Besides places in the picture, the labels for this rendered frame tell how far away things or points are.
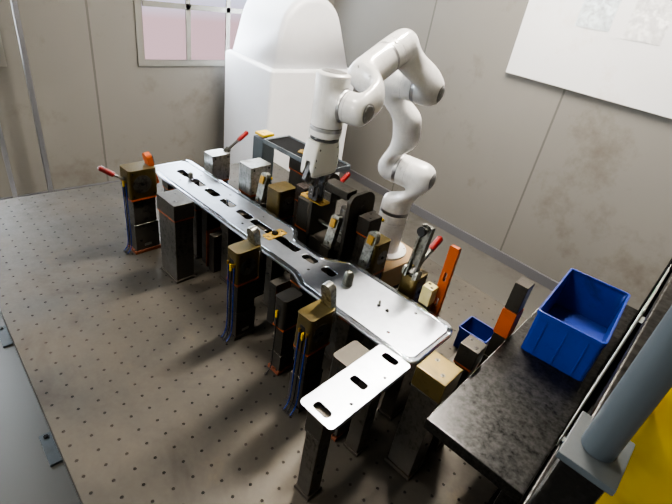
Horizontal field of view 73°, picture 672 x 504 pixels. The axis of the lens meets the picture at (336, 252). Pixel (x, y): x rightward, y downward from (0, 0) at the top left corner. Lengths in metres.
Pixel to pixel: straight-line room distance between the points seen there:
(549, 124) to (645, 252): 1.05
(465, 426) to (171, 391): 0.83
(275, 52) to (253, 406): 2.69
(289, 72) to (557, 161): 2.01
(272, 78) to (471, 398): 2.83
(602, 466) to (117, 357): 1.39
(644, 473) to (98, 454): 1.17
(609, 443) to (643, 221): 3.17
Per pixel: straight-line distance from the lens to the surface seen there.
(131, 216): 1.96
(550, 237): 3.71
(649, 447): 0.49
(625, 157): 3.45
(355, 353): 1.19
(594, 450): 0.36
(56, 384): 1.54
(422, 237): 1.35
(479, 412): 1.10
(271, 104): 3.55
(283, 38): 3.56
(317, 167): 1.19
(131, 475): 1.31
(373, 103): 1.14
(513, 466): 1.04
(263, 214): 1.69
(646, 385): 0.32
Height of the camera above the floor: 1.79
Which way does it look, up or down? 31 degrees down
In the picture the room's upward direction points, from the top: 10 degrees clockwise
